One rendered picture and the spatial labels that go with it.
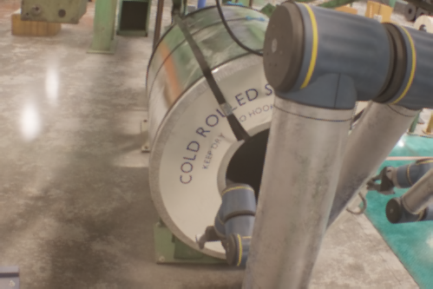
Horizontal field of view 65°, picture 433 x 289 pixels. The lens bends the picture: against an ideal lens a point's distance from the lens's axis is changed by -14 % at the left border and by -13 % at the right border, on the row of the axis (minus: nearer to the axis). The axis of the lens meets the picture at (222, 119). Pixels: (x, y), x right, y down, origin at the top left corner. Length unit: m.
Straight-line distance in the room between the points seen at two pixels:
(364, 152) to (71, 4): 0.86
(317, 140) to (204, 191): 1.25
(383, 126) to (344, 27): 0.26
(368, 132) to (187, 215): 1.24
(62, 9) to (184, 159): 0.88
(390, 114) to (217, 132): 1.02
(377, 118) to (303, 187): 0.24
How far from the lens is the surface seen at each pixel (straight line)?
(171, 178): 1.74
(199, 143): 1.66
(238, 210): 1.19
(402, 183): 1.75
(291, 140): 0.60
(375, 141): 0.81
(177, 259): 2.34
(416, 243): 3.15
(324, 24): 0.58
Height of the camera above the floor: 1.69
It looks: 24 degrees down
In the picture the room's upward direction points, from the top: 9 degrees clockwise
